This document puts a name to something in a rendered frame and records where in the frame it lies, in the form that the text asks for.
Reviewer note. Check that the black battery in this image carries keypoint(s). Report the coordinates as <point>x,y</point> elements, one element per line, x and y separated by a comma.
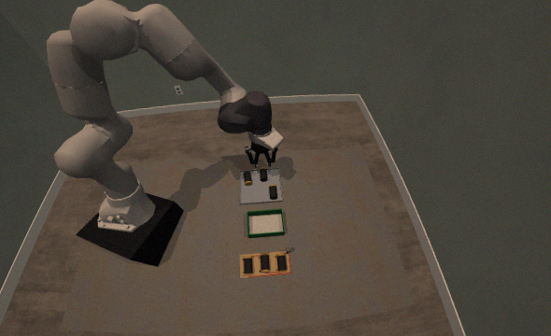
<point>273,193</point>
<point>265,265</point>
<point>248,266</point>
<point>247,177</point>
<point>281,262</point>
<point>263,173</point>

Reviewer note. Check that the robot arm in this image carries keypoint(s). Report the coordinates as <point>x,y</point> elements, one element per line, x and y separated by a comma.
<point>107,31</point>

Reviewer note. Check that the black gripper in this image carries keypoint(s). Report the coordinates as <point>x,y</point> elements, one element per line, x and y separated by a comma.
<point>260,150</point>

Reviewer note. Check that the green open-top box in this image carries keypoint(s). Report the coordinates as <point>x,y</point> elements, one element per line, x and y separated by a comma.
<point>265,223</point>

